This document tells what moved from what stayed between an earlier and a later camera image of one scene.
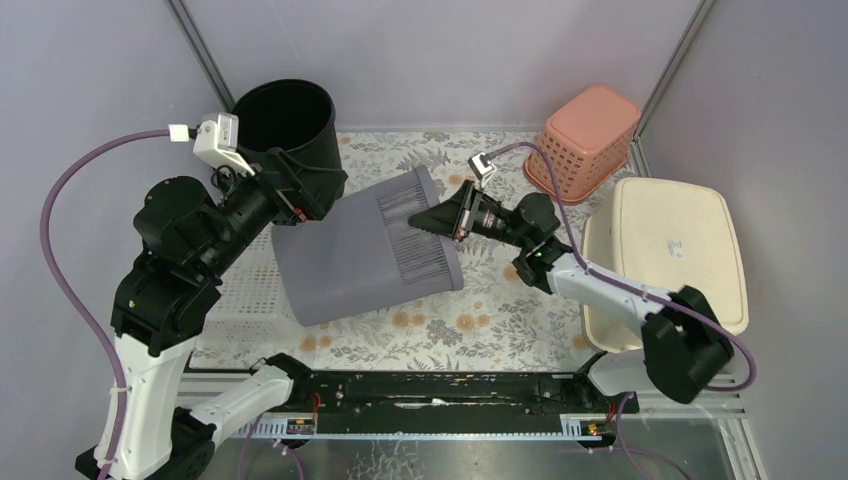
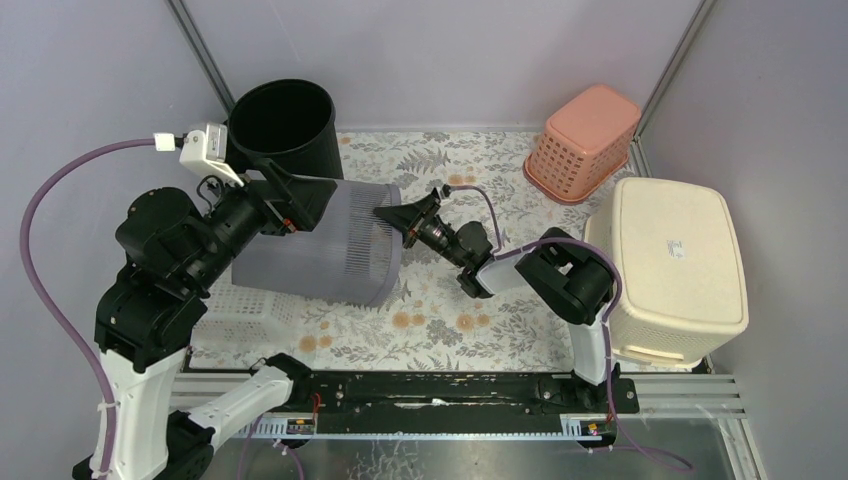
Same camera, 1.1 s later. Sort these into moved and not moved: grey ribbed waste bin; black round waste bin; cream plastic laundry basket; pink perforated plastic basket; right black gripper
Moved: grey ribbed waste bin; right black gripper
Not moved: black round waste bin; cream plastic laundry basket; pink perforated plastic basket
